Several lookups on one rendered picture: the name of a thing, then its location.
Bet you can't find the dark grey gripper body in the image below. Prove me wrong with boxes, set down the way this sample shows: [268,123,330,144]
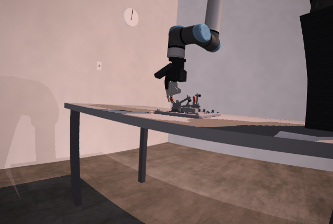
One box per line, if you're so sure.
[166,57,187,82]

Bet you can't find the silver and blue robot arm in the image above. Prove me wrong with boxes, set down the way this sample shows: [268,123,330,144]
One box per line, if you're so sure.
[154,0,333,79]

